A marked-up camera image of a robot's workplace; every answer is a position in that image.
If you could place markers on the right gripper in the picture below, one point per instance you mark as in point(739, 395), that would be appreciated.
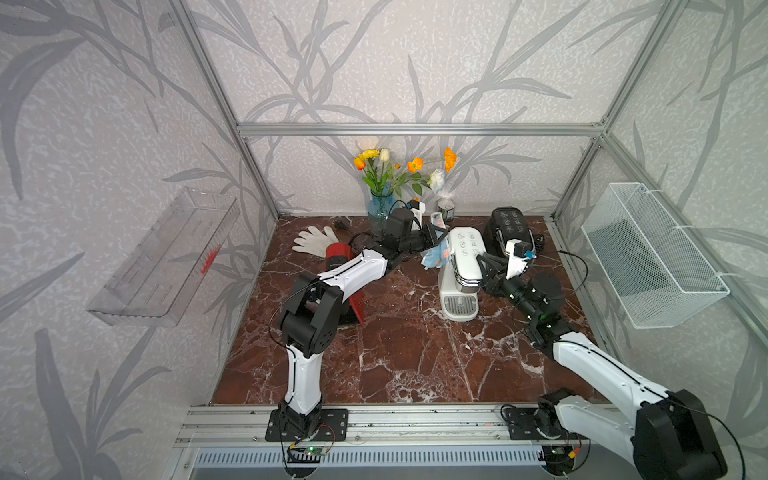
point(497, 276)

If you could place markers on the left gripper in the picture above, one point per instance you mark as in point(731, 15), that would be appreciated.
point(429, 234)

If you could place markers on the colourful striped cloth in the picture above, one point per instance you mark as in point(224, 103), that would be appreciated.
point(438, 256)

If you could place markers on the red coffee machine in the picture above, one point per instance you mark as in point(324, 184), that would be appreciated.
point(340, 259)

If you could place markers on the white coffee machine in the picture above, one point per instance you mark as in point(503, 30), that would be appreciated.
point(461, 278)

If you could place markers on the black coffee machine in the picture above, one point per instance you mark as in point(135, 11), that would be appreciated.
point(505, 224)

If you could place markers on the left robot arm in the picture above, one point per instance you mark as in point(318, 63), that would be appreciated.
point(311, 313)

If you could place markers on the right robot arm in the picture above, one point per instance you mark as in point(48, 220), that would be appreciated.
point(664, 434)

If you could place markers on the small green can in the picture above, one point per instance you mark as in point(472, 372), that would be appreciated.
point(446, 207)

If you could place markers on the blue glass vase with flowers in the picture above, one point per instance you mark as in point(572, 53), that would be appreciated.
point(388, 180)

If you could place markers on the white work glove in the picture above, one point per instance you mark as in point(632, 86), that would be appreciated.
point(314, 241)

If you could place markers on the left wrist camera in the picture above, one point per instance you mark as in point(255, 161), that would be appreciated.
point(418, 209)

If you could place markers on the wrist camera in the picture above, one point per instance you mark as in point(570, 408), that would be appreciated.
point(520, 257)
point(418, 209)

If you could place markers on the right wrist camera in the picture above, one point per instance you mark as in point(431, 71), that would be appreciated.
point(520, 257)

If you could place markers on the white wire basket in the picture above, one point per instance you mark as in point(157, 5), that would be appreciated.
point(659, 275)

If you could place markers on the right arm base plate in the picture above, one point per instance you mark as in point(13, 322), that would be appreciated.
point(520, 422)

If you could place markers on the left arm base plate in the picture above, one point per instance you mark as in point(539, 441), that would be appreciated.
point(286, 425)

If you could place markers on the clear plastic wall shelf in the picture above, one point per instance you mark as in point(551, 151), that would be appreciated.
point(154, 286)

